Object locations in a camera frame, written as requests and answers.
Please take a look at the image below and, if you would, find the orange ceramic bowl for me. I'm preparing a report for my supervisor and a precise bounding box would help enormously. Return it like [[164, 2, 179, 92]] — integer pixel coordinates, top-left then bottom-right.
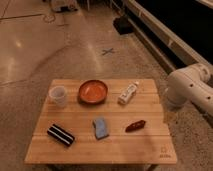
[[78, 80, 108, 104]]

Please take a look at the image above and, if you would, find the white plastic bottle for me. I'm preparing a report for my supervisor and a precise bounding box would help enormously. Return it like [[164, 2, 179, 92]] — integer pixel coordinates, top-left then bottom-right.
[[118, 81, 139, 105]]

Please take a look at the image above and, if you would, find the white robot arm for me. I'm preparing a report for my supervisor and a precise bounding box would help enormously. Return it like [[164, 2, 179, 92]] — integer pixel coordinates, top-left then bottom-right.
[[165, 63, 213, 117]]

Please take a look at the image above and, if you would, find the wooden folding table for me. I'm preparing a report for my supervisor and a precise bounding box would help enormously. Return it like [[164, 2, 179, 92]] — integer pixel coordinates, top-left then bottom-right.
[[25, 79, 177, 164]]

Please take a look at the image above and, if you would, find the clear plastic cup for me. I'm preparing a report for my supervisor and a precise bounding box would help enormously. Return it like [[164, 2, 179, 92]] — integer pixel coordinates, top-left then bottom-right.
[[49, 86, 67, 107]]

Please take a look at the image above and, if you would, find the dark red chili pepper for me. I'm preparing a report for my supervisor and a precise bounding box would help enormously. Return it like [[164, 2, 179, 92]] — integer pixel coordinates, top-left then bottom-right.
[[125, 120, 145, 132]]

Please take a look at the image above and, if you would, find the black object on floor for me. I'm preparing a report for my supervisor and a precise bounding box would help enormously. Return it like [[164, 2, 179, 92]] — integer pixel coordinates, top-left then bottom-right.
[[113, 17, 133, 35]]

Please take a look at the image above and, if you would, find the black white striped box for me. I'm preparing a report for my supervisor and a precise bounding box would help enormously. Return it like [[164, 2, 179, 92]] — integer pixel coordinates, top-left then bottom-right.
[[47, 124, 75, 146]]

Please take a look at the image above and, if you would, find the grey equipment at top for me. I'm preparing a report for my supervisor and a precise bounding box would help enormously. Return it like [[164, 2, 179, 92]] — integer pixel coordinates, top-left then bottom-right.
[[51, 0, 77, 12]]

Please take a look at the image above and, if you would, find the long white black bench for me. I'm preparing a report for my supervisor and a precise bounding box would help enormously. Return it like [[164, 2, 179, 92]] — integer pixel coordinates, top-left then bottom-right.
[[109, 0, 213, 88]]

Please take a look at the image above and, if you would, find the coiled floor cable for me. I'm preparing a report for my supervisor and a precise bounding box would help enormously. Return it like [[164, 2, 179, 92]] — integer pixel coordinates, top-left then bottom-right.
[[42, 9, 58, 24]]

